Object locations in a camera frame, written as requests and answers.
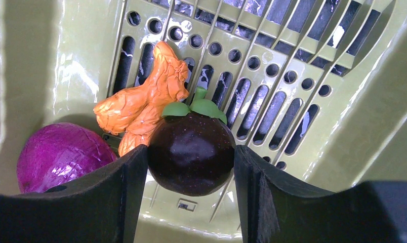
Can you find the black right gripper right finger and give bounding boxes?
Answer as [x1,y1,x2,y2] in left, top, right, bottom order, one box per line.
[234,145,407,242]

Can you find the yellow orange food piece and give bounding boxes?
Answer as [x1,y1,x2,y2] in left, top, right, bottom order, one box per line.
[93,41,189,156]

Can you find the olive green plastic basket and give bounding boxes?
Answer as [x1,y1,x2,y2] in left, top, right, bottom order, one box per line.
[0,1,407,242]

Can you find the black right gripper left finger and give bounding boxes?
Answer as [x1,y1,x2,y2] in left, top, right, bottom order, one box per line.
[0,145,148,242]

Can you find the magenta purple food piece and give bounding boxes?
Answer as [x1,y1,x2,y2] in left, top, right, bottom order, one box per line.
[17,123,117,193]

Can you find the dark purple plum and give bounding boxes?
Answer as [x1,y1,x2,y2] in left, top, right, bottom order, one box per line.
[147,87,235,196]

